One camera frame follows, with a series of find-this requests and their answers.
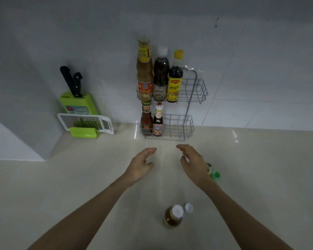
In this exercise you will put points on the red sauce bottle gold cap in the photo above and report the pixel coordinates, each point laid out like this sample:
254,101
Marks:
146,121

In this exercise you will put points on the dark bottle white cap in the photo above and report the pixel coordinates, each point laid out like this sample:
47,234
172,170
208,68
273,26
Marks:
161,72

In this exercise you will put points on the orange sauce bottle white cap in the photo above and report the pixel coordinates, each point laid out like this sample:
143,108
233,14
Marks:
173,217

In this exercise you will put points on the small green label bottle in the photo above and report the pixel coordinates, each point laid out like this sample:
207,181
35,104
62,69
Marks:
210,166

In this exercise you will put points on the person's left hand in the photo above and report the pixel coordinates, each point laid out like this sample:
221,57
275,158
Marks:
138,169

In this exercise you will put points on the dark bottle yellow label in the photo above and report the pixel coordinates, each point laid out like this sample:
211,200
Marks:
174,78

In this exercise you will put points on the person's right hand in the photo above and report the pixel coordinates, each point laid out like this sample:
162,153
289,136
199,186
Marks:
197,169

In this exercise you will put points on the dark bottle red-white cap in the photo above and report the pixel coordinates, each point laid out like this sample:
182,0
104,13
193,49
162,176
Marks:
158,122

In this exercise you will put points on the tall brown sauce bottle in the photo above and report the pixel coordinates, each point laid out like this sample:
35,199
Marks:
144,72

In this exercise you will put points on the person's right forearm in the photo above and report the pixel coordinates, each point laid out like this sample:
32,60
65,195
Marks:
245,221

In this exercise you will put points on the white frame metal grater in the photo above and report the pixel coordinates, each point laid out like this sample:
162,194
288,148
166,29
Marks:
62,121

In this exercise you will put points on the green cap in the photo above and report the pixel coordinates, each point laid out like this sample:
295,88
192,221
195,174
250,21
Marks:
215,176

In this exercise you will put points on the green plastic grater holder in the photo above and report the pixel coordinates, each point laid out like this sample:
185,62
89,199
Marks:
83,132

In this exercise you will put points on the person's left forearm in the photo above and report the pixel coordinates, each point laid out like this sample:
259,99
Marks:
86,216

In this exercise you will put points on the green knife block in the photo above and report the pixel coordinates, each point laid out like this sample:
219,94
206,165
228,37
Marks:
78,105

